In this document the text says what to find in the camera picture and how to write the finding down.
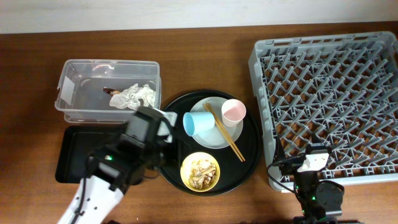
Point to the clear plastic bin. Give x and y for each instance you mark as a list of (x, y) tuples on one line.
[(81, 96)]

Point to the light blue plastic cup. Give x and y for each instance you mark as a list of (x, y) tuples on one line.
[(197, 122)]

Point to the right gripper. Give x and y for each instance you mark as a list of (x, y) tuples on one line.
[(290, 166)]

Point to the black rectangular tray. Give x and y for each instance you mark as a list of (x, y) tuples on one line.
[(78, 142)]

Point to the brown snack wrapper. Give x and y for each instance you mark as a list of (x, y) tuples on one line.
[(111, 91)]

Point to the food scraps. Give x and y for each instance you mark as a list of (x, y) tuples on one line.
[(203, 174)]

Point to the white napkin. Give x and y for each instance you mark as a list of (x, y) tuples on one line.
[(133, 97)]

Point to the black round tray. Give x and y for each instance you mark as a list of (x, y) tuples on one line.
[(233, 171)]

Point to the yellow bowl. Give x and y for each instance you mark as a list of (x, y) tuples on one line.
[(187, 163)]

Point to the pink plastic cup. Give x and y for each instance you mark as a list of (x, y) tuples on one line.
[(233, 111)]

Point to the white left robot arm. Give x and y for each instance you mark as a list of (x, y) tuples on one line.
[(92, 202)]

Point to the grey dishwasher rack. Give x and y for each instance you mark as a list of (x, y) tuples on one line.
[(342, 88)]

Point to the grey round plate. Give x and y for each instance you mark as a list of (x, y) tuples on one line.
[(212, 138)]

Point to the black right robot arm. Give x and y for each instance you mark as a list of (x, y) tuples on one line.
[(320, 200)]

